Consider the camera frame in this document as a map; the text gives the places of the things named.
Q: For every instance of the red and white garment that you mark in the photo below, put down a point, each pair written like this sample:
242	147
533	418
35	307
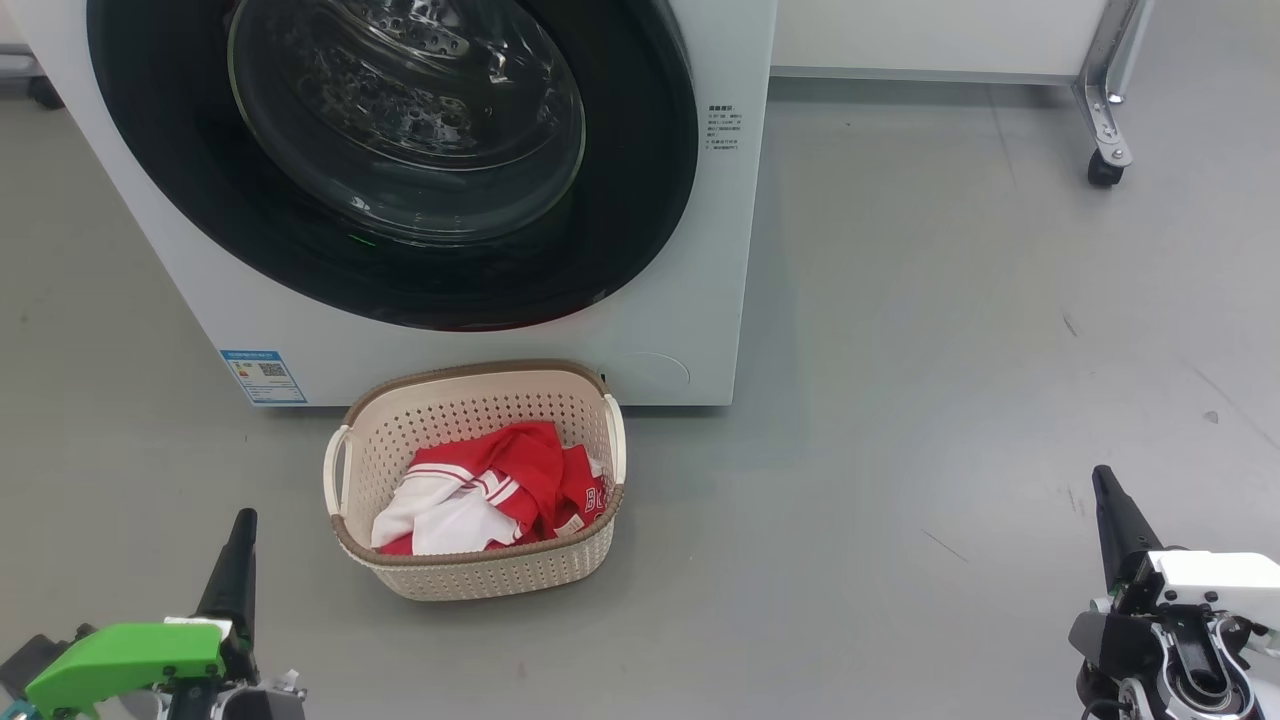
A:
530	470

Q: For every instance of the cream perforated laundry basket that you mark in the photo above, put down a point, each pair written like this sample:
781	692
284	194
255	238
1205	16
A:
500	570

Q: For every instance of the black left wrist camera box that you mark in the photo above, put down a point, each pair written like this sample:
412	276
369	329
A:
30	660

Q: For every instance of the small printed text label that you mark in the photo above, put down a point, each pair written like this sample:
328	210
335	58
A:
725	130

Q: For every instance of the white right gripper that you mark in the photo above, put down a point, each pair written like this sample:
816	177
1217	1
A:
1210	580

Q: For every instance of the white cart panel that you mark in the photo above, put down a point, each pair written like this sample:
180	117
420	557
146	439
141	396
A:
930	35

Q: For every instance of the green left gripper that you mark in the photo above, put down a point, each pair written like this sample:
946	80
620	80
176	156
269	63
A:
120	655

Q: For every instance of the metal cart leg with caster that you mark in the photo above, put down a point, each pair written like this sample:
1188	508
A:
1110	100

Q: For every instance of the white front-load washing machine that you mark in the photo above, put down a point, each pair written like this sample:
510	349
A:
680	300

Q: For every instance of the blue energy label sticker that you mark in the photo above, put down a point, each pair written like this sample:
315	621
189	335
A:
263	377

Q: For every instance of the round washing machine glass door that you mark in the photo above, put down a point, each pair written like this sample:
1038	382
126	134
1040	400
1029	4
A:
250	240

